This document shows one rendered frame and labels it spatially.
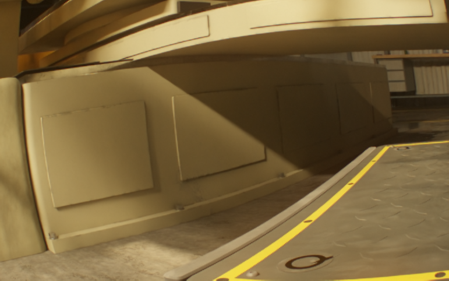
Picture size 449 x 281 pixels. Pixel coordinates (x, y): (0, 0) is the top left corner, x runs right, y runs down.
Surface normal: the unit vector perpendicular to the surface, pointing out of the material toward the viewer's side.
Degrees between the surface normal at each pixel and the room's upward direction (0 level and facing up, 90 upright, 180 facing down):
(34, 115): 90
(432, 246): 0
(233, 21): 90
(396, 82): 90
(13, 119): 90
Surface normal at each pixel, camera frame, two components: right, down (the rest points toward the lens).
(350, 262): -0.10, -0.99
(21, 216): 0.77, -0.03
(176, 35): -0.64, 0.11
